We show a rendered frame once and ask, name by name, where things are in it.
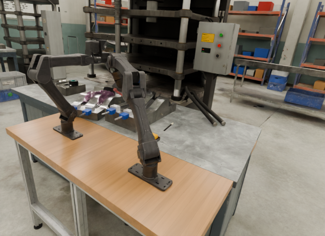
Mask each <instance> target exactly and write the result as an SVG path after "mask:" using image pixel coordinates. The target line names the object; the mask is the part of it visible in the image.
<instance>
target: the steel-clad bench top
mask: <svg viewBox="0 0 325 236"><path fill-rule="evenodd" d="M68 80H78V82H79V83H82V84H86V92H89V91H94V86H96V85H98V84H100V83H97V82H94V81H90V80H86V79H83V78H80V77H75V78H69V79H68ZM10 89H13V90H15V91H17V92H20V93H22V94H25V95H27V96H29V97H32V98H34V99H37V100H39V101H41V102H43V103H46V104H48V105H51V106H53V107H56V108H57V106H56V105H55V104H54V102H53V101H52V100H51V99H50V98H49V96H48V95H47V94H46V93H45V92H44V90H42V89H41V88H40V87H39V86H38V84H33V85H27V86H21V87H16V88H10ZM80 94H81V93H78V94H74V95H70V96H64V95H63V96H64V98H65V99H66V100H67V101H68V102H69V103H73V102H74V101H75V100H76V99H77V97H78V96H79V95H80ZM209 115H210V116H211V117H212V118H213V119H214V120H215V121H216V123H217V126H213V125H212V124H211V122H210V121H209V120H208V119H207V118H206V117H205V115H204V114H203V113H202V112H201V111H198V110H195V109H191V108H187V107H184V106H181V105H176V110H175V111H174V112H172V113H170V114H169V115H167V116H165V117H163V118H161V119H159V120H158V121H156V122H154V123H152V124H150V128H151V131H152V133H155V134H157V135H158V136H159V137H160V141H158V142H157V143H158V147H159V150H160V151H162V152H164V153H167V154H169V155H172V156H174V157H176V158H179V159H181V160H184V161H186V162H189V163H191V164H193V165H196V166H198V167H201V168H203V169H205V170H208V171H210V172H213V173H215V174H217V175H219V176H222V177H224V178H227V179H229V180H232V181H233V182H236V183H237V181H238V179H239V177H240V175H241V173H242V171H243V168H244V166H245V164H246V162H247V160H248V158H249V155H250V153H251V151H252V149H253V147H254V145H255V142H256V140H257V138H258V136H259V134H260V132H261V130H262V128H259V127H256V126H252V125H249V124H245V123H242V122H238V121H235V120H231V119H227V118H223V117H220V118H221V119H223V120H224V121H225V122H226V124H225V125H222V124H220V123H219V122H218V121H217V120H216V119H215V118H214V117H213V116H212V115H211V114H209ZM83 119H85V120H87V121H90V122H92V123H95V124H97V125H100V126H102V127H104V128H107V129H109V130H112V131H114V132H116V133H119V134H121V135H123V136H126V137H128V138H130V139H133V140H135V141H138V133H137V132H136V133H135V132H132V131H130V130H127V129H125V128H123V127H120V126H118V125H115V124H113V123H110V122H107V121H105V116H104V117H103V118H101V119H100V120H99V121H95V120H91V119H86V118H83ZM171 123H174V124H172V125H171V126H170V127H169V128H168V129H167V130H165V131H164V129H166V128H167V127H168V126H169V125H170V124H171Z"/></svg>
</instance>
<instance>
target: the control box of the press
mask: <svg viewBox="0 0 325 236"><path fill-rule="evenodd" d="M239 27H240V25H239V24H234V23H217V22H199V27H198V28H197V33H198V35H197V43H196V51H195V58H194V59H193V64H194V66H193V69H194V70H198V71H201V77H200V78H201V83H202V85H203V88H204V95H203V103H204V104H206V105H207V106H208V107H209V106H210V100H211V95H212V89H213V83H214V79H215V78H216V77H217V76H218V75H219V74H222V75H227V74H229V73H230V72H231V68H232V63H233V58H234V53H235V48H236V42H237V37H238V32H239ZM203 73H204V74H205V76H206V83H205V84H204V82H203Z"/></svg>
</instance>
